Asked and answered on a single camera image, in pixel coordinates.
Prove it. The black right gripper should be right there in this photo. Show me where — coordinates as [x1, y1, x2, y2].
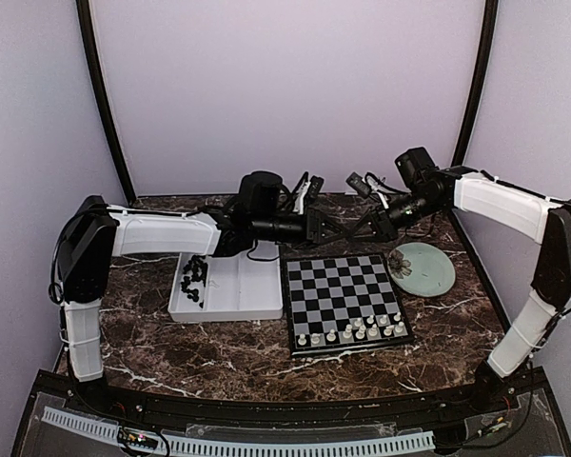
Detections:
[347, 189, 443, 243]

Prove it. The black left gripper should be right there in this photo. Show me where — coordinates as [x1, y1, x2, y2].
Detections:
[254, 208, 350, 250]

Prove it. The black and grey chessboard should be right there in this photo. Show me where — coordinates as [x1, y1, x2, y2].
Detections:
[281, 252, 414, 358]

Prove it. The white plastic parts tray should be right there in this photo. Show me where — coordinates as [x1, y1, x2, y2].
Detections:
[167, 243, 284, 323]

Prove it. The white chess king piece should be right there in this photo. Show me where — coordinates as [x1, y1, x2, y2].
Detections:
[354, 326, 366, 341]

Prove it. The white chess rook piece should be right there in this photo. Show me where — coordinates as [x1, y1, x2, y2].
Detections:
[310, 333, 321, 346]

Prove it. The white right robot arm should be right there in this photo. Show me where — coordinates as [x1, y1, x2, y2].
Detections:
[345, 159, 571, 379]

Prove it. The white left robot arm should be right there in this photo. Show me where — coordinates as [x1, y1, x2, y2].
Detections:
[48, 195, 346, 415]

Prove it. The pile of black chess pieces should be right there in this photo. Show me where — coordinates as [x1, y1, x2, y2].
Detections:
[180, 255, 208, 308]

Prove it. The light blue flower plate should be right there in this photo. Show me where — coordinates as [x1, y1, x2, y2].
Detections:
[387, 242, 456, 298]

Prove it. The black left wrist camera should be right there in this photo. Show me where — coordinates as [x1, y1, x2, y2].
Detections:
[238, 170, 283, 214]

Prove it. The black front rail base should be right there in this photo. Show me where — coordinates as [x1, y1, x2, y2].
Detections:
[25, 368, 557, 430]

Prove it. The white slotted cable duct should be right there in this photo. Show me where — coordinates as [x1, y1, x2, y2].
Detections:
[41, 407, 435, 456]

